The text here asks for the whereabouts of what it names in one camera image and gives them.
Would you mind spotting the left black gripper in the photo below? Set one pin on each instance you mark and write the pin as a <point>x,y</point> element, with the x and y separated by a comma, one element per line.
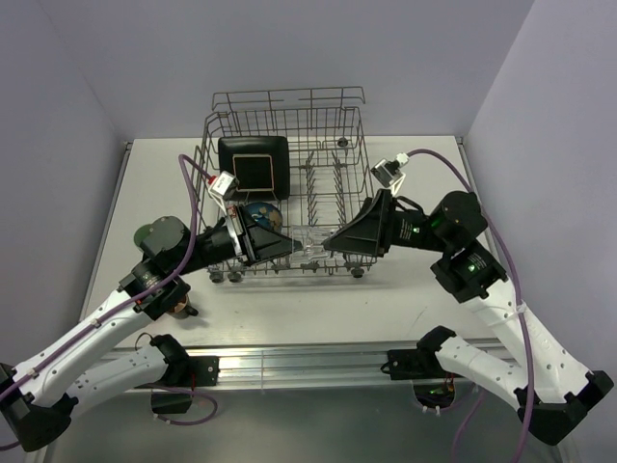
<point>255,243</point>

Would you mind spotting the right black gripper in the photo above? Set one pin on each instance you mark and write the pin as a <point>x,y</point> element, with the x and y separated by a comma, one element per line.
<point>371,231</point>

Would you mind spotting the blue floral ceramic bowl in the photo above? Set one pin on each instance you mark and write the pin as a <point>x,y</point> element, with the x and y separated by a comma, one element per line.
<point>265,214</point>

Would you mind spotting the clear drinking glass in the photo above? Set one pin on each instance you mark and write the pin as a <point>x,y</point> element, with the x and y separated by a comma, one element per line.
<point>308,245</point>

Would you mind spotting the black floral square plate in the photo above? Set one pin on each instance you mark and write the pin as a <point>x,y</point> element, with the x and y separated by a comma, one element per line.
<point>260,163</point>

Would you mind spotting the grey wire dish rack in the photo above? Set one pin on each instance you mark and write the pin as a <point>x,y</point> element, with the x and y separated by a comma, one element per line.
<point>300,157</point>

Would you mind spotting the dark brown mug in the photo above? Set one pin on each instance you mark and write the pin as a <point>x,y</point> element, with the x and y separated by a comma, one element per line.
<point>183,310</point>

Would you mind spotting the pale green cup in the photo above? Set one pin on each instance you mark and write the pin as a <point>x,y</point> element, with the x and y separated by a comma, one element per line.
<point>141,234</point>

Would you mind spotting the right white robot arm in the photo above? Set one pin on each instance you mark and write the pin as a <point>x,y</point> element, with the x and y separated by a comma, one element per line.
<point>547,387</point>

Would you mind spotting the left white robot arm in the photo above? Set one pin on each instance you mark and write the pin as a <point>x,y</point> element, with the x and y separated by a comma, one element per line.
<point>41,396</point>

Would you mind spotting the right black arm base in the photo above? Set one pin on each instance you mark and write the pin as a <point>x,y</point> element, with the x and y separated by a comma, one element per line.
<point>433,386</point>

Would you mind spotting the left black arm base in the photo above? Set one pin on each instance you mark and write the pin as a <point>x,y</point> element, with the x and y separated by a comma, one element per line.
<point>193,373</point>

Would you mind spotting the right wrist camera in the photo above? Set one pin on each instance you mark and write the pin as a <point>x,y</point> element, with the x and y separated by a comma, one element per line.
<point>389,172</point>

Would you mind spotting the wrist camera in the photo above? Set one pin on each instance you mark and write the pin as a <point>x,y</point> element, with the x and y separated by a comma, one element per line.
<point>221,188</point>
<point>389,172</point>

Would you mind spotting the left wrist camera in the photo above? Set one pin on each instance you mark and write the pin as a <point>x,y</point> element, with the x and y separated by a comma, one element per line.
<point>221,188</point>

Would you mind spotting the aluminium mounting rail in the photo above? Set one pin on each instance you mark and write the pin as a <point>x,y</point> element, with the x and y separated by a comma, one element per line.
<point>299,366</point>

